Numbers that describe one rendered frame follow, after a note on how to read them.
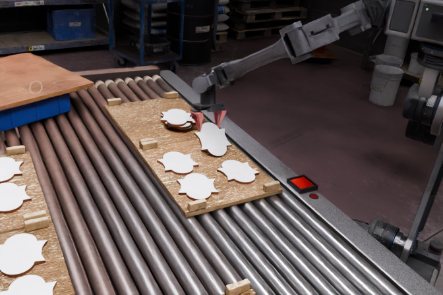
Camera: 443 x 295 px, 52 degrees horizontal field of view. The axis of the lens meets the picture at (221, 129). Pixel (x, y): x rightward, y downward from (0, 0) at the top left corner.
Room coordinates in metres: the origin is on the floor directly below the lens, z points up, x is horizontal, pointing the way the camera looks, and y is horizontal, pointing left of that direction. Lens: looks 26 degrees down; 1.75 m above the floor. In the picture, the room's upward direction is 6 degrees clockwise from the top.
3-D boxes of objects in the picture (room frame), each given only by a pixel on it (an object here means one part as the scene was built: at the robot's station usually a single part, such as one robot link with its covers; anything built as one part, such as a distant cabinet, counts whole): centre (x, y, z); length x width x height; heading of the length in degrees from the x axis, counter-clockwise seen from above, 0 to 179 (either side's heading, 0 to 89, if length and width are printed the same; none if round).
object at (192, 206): (1.10, 0.05, 0.95); 0.06 x 0.02 x 0.03; 122
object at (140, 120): (1.69, 0.25, 0.93); 0.41 x 0.35 x 0.02; 32
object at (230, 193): (1.34, 0.04, 0.93); 0.41 x 0.35 x 0.02; 32
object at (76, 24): (5.49, 1.97, 0.32); 0.50 x 0.41 x 0.37; 125
